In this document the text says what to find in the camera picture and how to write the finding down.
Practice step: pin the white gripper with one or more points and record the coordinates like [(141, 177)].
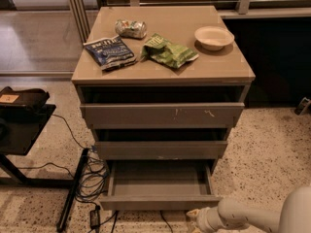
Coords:
[(205, 216)]

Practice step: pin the grey bottom drawer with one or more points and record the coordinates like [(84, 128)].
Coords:
[(159, 185)]

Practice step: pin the grey drawer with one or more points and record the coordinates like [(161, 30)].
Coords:
[(159, 185), (161, 144), (147, 107)]

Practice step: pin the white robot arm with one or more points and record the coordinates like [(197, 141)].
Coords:
[(229, 214)]

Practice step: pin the grey middle drawer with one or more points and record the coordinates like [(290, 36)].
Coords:
[(161, 144)]

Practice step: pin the grey drawer cabinet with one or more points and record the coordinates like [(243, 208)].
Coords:
[(226, 67)]

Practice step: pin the grey top drawer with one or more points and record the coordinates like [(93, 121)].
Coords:
[(147, 107)]

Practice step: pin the black power adapter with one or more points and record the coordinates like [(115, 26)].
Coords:
[(94, 217)]

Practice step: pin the small dark floor object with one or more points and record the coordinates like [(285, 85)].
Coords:
[(302, 106)]

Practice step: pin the green chip bag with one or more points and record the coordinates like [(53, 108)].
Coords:
[(162, 51)]

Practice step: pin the white paper bowl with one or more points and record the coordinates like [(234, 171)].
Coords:
[(213, 38)]

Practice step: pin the blue chip bag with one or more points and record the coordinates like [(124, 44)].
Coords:
[(110, 53)]

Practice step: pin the black side table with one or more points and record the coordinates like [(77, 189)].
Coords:
[(18, 135)]

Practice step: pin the crushed silver can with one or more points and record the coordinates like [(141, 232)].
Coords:
[(131, 28)]

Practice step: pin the black bag with label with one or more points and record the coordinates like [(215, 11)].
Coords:
[(30, 100)]

